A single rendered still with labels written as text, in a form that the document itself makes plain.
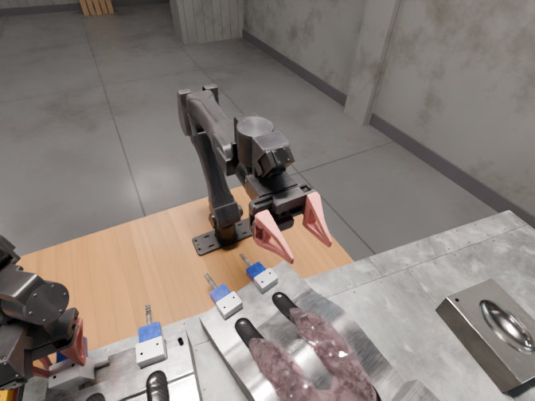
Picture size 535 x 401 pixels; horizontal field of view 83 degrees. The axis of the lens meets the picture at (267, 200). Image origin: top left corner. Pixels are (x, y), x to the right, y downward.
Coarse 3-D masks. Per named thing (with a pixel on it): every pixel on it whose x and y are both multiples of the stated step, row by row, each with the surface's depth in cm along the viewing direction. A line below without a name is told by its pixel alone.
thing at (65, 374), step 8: (64, 360) 53; (88, 360) 56; (56, 368) 53; (64, 368) 53; (72, 368) 53; (80, 368) 53; (88, 368) 55; (56, 376) 53; (64, 376) 52; (72, 376) 52; (80, 376) 52; (88, 376) 55; (56, 384) 51; (64, 384) 53; (72, 384) 54; (80, 384) 56
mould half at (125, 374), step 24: (168, 336) 63; (120, 360) 60; (168, 360) 60; (192, 360) 61; (48, 384) 57; (96, 384) 57; (120, 384) 57; (144, 384) 57; (168, 384) 57; (192, 384) 57
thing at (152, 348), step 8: (144, 328) 63; (152, 328) 63; (160, 328) 64; (144, 336) 62; (152, 336) 62; (160, 336) 62; (144, 344) 60; (152, 344) 60; (160, 344) 60; (136, 352) 58; (144, 352) 58; (152, 352) 58; (160, 352) 58; (144, 360) 58; (152, 360) 59; (160, 360) 60
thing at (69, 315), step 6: (66, 312) 52; (72, 312) 52; (78, 312) 53; (60, 318) 51; (66, 318) 51; (72, 318) 51; (6, 324) 45; (66, 324) 50; (60, 330) 49; (66, 330) 48; (72, 330) 50; (60, 336) 48; (66, 336) 48
